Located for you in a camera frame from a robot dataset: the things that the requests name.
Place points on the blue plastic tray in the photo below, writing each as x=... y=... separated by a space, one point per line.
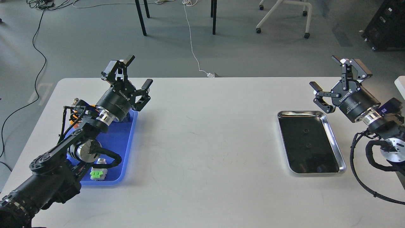
x=118 y=139

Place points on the black equipment case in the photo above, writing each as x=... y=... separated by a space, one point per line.
x=386 y=30

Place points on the white object at right edge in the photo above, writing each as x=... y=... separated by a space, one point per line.
x=400 y=84

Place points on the silver metal tray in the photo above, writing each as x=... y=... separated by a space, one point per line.
x=324 y=157

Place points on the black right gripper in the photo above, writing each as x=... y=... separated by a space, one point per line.
x=356 y=100

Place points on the black connector with yellow green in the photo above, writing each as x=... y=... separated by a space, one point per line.
x=127 y=118

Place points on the orange industrial part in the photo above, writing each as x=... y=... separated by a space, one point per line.
x=74 y=116

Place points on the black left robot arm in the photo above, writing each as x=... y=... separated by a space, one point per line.
x=56 y=174

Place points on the white rolling chair base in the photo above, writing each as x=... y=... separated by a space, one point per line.
x=307 y=11

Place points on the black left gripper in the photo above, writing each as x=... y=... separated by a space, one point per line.
x=119 y=98

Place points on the green and grey connector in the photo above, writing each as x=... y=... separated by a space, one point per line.
x=99 y=174

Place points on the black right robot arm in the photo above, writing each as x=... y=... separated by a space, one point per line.
x=384 y=121

